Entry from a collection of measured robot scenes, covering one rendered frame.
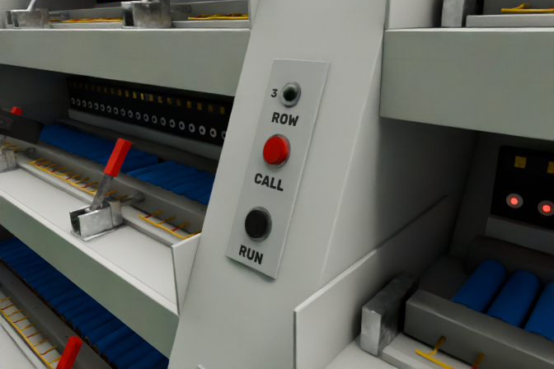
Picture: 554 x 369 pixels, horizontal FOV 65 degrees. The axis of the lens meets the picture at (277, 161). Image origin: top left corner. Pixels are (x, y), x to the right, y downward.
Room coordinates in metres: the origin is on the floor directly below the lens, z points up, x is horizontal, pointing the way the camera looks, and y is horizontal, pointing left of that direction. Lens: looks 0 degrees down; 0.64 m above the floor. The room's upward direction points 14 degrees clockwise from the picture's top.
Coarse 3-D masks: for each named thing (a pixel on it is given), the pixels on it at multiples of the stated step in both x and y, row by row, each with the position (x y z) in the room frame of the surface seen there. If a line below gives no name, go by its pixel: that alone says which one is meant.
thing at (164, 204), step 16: (16, 144) 0.64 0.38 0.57; (32, 144) 0.60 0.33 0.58; (48, 144) 0.60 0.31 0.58; (48, 160) 0.58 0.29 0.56; (64, 160) 0.54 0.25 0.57; (80, 160) 0.53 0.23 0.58; (80, 176) 0.52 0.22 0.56; (96, 176) 0.49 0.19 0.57; (128, 176) 0.47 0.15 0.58; (112, 192) 0.46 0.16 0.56; (128, 192) 0.45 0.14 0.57; (144, 192) 0.43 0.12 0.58; (160, 192) 0.43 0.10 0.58; (144, 208) 0.43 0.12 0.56; (160, 208) 0.41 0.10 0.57; (176, 208) 0.40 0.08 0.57; (192, 208) 0.39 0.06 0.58; (176, 224) 0.40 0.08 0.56; (192, 224) 0.38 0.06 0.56
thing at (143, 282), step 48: (192, 144) 0.55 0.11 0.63; (0, 192) 0.50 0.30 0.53; (48, 192) 0.50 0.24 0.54; (48, 240) 0.42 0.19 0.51; (96, 240) 0.38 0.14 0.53; (144, 240) 0.38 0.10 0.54; (192, 240) 0.28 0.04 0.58; (96, 288) 0.37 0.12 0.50; (144, 288) 0.31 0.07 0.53; (144, 336) 0.32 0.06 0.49
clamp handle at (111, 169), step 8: (120, 144) 0.40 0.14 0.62; (128, 144) 0.40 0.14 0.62; (112, 152) 0.40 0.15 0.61; (120, 152) 0.40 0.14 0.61; (112, 160) 0.40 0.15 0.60; (120, 160) 0.40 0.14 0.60; (112, 168) 0.40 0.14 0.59; (104, 176) 0.40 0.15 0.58; (112, 176) 0.40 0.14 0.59; (104, 184) 0.40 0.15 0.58; (96, 192) 0.40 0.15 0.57; (104, 192) 0.39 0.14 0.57; (96, 200) 0.39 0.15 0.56; (96, 208) 0.39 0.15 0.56
